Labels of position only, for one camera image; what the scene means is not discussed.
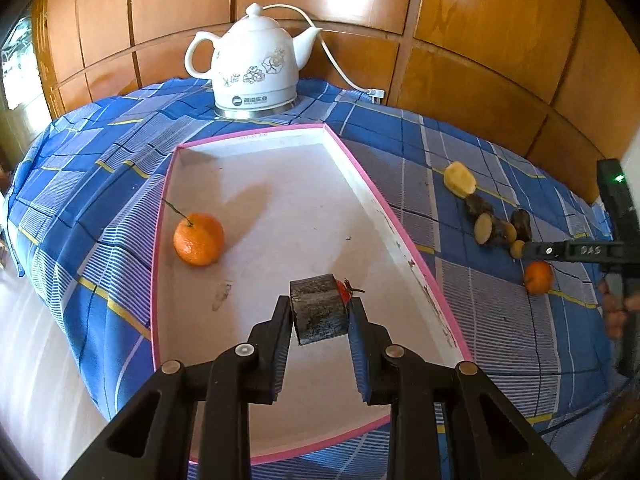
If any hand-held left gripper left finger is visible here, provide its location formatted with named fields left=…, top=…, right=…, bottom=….
left=62, top=296, right=294, bottom=480

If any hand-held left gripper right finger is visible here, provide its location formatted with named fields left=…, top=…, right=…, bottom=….
left=347, top=296, right=576, bottom=480

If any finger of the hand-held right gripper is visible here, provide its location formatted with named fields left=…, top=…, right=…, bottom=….
left=522, top=240, right=626, bottom=263

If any small orange tangerine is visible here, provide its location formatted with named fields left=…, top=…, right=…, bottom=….
left=523, top=260, right=554, bottom=296

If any dark cut root chunk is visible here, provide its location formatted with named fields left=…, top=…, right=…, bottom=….
left=289, top=273, right=351, bottom=346

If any dark round root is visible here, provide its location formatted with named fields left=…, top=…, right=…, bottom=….
left=511, top=208, right=534, bottom=242
left=465, top=194, right=496, bottom=221

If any peeled yellow potato piece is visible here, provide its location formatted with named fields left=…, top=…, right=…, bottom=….
left=444, top=161, right=477, bottom=198

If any orange tangerine with stem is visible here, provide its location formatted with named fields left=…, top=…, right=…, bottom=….
left=161, top=199, right=226, bottom=267

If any white tray with pink rim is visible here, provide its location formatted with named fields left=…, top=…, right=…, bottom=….
left=149, top=122, right=475, bottom=466

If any person's right hand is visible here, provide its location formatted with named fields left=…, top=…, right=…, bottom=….
left=597, top=280, right=640, bottom=341

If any small red fruit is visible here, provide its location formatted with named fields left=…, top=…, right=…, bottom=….
left=336, top=279, right=366, bottom=306

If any brown root with cut face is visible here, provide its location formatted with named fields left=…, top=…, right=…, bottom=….
left=474, top=212, right=516, bottom=247

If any blue plaid tablecloth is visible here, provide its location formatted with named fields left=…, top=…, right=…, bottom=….
left=5, top=77, right=626, bottom=480

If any silver kettle base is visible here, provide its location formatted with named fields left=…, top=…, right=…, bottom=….
left=214, top=95, right=301, bottom=122

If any white floral ceramic kettle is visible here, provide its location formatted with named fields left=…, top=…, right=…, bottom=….
left=185, top=3, right=323, bottom=111

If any window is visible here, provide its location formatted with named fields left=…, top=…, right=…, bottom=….
left=0, top=15, right=51, bottom=126

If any white power cable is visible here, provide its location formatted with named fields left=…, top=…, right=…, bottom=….
left=262, top=4, right=373, bottom=95

